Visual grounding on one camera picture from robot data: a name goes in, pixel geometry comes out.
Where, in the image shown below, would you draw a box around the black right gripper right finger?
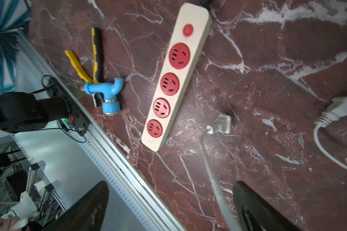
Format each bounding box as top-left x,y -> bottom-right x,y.
232,181 -> 300,231

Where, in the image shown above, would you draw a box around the yellow black pliers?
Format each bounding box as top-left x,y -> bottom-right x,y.
64,27 -> 105,108

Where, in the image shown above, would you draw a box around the aluminium front rail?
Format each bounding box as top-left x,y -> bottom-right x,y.
11,31 -> 186,231

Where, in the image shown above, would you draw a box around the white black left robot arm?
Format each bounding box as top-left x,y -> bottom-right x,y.
0,92 -> 109,231

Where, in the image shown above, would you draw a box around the white beige fan cable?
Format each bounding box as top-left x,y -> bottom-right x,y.
199,114 -> 243,231

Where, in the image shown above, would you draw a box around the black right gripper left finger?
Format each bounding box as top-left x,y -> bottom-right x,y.
43,181 -> 109,231

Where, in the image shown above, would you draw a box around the blue plastic pipe fitting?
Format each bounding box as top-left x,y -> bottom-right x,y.
83,78 -> 124,116

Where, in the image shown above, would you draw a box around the beige red power strip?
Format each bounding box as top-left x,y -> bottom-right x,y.
141,3 -> 212,152

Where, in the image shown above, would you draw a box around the white green fan cable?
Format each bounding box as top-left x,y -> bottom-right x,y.
313,92 -> 347,177

